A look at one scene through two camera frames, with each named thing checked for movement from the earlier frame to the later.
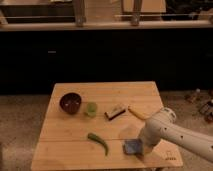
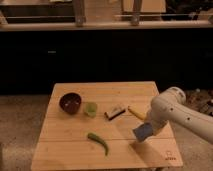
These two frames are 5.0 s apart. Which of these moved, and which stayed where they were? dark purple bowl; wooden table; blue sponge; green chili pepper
Moved: blue sponge
Stayed: green chili pepper; dark purple bowl; wooden table
